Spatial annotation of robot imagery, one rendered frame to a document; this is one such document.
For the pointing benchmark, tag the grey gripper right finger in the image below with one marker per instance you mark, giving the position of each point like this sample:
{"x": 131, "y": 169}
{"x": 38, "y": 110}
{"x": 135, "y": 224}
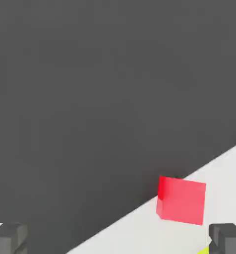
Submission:
{"x": 227, "y": 239}

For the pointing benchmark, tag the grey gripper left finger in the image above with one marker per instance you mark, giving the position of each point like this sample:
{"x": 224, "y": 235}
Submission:
{"x": 9, "y": 239}

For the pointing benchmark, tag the small yellow-green cube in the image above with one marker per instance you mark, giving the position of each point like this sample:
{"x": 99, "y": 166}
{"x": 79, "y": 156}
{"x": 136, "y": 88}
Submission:
{"x": 204, "y": 251}

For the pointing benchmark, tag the small red cube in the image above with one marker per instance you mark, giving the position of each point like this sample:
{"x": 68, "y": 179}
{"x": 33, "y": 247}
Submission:
{"x": 181, "y": 200}

